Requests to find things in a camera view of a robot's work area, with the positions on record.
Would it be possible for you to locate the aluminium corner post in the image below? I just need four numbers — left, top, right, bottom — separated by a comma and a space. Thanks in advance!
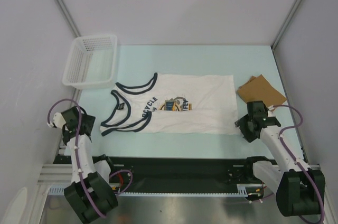
54, 0, 81, 38
271, 0, 304, 52

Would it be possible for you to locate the white cable duct right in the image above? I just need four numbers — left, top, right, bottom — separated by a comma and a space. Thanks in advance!
237, 184, 265, 197

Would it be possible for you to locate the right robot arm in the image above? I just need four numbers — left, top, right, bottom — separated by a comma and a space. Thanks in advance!
235, 101, 325, 222

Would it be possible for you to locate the left aluminium corner post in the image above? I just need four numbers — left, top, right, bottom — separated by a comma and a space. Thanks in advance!
54, 0, 81, 38

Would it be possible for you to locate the right aluminium corner post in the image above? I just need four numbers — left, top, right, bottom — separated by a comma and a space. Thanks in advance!
271, 0, 304, 52

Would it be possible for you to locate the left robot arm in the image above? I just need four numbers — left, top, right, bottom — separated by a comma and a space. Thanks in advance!
51, 107, 118, 223

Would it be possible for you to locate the white tank top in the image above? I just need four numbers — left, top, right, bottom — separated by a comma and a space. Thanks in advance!
100, 72, 239, 136

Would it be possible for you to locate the tan tank top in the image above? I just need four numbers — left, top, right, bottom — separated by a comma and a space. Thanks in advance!
237, 75, 287, 107

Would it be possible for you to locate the white plastic basket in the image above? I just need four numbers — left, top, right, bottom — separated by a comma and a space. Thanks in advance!
62, 34, 118, 90

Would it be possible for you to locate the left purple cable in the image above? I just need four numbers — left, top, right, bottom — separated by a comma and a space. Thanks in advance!
46, 98, 133, 218

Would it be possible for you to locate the white cable duct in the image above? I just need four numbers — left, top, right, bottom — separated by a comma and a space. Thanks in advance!
237, 184, 265, 197
49, 185, 65, 195

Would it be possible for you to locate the white cable duct left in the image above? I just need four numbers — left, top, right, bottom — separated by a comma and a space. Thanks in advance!
49, 185, 65, 195

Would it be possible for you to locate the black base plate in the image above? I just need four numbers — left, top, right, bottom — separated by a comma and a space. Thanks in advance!
52, 155, 265, 193

